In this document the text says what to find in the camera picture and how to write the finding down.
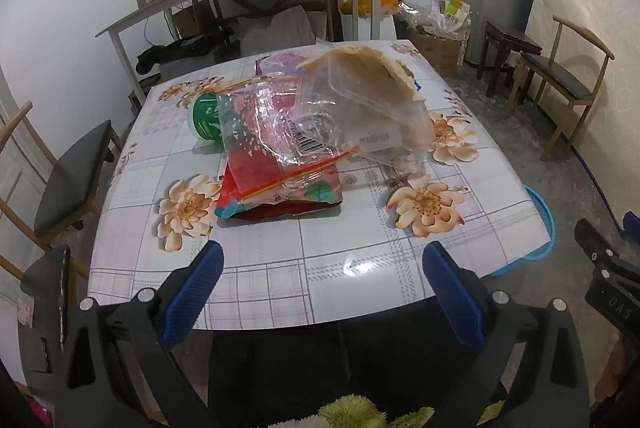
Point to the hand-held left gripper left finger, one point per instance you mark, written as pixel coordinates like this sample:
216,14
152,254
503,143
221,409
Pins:
197,283

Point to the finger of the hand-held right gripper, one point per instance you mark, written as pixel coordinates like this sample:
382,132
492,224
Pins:
632,224
595,248

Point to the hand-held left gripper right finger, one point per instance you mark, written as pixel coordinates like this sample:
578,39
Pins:
452,293

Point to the blue plastic waste basket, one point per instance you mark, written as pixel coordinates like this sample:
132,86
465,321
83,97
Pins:
545,218

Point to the red snack bag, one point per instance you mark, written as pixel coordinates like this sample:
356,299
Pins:
280,208

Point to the green plastic bottle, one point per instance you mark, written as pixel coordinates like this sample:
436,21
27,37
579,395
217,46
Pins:
205,118

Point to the clear zip bag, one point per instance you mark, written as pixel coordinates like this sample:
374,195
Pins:
260,128

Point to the clear plastic food box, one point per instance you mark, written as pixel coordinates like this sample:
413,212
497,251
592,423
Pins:
360,113

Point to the pink printed packet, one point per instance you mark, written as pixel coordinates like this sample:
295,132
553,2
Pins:
280,63

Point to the person's right hand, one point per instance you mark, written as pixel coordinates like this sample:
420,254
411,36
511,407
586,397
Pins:
619,368

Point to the floral plastic tablecloth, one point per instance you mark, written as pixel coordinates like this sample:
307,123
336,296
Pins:
280,258

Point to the person's legs in black pants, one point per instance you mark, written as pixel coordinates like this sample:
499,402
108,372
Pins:
325,358

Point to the person's green fluffy jacket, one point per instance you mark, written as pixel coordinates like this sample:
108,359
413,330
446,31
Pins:
360,413

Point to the black panel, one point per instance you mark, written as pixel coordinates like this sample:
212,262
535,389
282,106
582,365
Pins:
47,308

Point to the wooden chair with black seat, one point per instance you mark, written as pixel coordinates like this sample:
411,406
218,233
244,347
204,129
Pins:
555,73
75,178

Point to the dark wooden stool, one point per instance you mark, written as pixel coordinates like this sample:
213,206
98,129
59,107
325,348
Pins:
505,36

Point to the black clothing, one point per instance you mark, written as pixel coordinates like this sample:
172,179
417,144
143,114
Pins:
180,51

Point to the brown cardboard box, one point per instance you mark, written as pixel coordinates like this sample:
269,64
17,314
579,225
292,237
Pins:
192,21

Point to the white sack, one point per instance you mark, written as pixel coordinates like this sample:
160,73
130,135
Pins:
275,31

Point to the white shopping bag green print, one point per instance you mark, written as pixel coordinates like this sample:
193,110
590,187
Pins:
452,16

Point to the crumpled clear plastic bag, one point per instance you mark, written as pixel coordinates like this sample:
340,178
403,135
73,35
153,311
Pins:
417,18

